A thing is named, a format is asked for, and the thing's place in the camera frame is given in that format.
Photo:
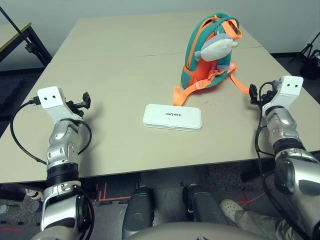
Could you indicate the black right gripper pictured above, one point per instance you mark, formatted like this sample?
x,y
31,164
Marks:
x,y
266,93

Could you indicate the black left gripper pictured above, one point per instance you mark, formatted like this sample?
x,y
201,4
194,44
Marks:
x,y
75,108

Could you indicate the grey white plush toy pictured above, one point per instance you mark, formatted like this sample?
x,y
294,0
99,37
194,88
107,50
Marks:
x,y
216,48

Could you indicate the teal and orange backpack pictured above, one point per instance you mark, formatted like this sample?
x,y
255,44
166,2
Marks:
x,y
197,45

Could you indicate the white Unitree pencil case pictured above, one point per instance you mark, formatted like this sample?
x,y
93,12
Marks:
x,y
172,117

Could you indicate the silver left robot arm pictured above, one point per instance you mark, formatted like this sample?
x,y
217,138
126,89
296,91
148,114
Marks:
x,y
60,140

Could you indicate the black bag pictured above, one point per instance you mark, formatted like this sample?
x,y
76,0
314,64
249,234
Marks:
x,y
311,70

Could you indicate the black tripod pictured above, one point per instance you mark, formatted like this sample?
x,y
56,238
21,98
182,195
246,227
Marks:
x,y
308,47

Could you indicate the thin black rod with clamp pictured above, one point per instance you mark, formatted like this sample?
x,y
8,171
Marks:
x,y
15,26

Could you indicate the white black striped object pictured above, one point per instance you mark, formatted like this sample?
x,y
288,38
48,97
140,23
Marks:
x,y
33,194

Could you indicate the white perforated shoe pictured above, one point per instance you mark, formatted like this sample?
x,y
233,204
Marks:
x,y
231,208

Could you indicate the dark robot left leg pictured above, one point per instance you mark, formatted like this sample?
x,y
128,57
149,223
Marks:
x,y
138,210

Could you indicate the dark robot leg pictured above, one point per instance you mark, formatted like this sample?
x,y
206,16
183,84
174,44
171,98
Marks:
x,y
202,207
138,210

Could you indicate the dark robot right leg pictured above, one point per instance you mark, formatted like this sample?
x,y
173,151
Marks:
x,y
202,207

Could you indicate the bystander leg khaki trousers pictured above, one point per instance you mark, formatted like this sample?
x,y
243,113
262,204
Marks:
x,y
262,225

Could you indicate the grey robot torso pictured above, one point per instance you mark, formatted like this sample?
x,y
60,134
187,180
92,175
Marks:
x,y
187,232

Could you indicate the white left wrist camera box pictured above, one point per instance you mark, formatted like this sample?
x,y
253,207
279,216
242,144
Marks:
x,y
50,100

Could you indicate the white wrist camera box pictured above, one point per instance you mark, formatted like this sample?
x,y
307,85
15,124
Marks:
x,y
50,100
290,87

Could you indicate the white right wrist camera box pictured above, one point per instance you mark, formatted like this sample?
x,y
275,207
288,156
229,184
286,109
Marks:
x,y
290,87

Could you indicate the beige side table black frame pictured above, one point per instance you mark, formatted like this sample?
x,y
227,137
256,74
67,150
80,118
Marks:
x,y
15,30

